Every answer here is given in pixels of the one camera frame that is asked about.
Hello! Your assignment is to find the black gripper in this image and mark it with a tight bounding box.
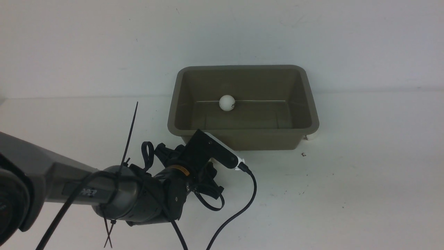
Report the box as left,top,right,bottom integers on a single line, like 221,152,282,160
154,143,224,200

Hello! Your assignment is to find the tan plastic storage bin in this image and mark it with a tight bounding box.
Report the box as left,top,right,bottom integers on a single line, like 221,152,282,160
168,65,320,151

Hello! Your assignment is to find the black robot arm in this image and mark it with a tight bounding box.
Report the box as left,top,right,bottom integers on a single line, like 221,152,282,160
1,133,224,245

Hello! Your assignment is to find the black camera cable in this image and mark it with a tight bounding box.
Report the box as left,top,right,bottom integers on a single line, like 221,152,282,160
35,141,257,250

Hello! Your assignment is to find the white ping-pong ball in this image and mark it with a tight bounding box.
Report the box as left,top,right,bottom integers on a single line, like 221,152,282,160
219,95,236,112

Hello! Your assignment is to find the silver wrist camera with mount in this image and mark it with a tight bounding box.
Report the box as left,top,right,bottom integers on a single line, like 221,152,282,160
178,129,251,174

